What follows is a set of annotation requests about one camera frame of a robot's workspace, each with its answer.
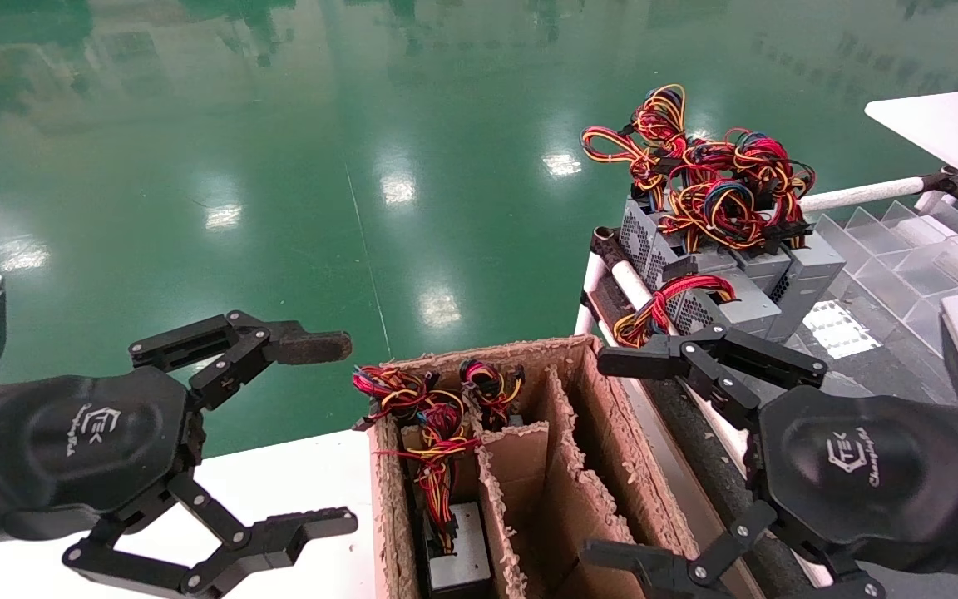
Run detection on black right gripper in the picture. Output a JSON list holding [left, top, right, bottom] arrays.
[[583, 383, 958, 599]]

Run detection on left gripper brown-tipped finger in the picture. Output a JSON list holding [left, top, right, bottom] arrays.
[[130, 310, 353, 411]]

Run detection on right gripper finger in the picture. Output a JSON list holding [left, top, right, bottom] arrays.
[[598, 323, 829, 431]]

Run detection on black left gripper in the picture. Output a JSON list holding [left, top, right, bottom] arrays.
[[0, 370, 201, 552]]

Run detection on left gripper black-tipped finger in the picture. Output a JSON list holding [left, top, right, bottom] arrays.
[[62, 470, 359, 599]]

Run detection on brown cardboard box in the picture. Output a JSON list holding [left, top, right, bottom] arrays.
[[367, 333, 700, 599]]

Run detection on ragged long cardboard divider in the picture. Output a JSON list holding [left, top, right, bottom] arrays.
[[541, 366, 646, 599], [472, 449, 526, 599]]

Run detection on black pipe joint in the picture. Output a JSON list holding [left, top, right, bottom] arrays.
[[916, 165, 958, 207], [591, 226, 634, 269]]

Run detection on short cardboard cross divider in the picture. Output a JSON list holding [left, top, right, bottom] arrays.
[[475, 422, 551, 533]]

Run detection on clear acrylic divider tray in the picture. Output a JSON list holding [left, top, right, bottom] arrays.
[[812, 200, 958, 392]]

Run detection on long white pipe rail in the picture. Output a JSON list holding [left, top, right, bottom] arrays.
[[608, 254, 758, 475]]

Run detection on white vertical pipe post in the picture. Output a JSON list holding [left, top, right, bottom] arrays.
[[575, 250, 606, 338]]

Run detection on wire harnesses in box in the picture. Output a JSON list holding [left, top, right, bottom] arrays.
[[458, 358, 526, 429]]

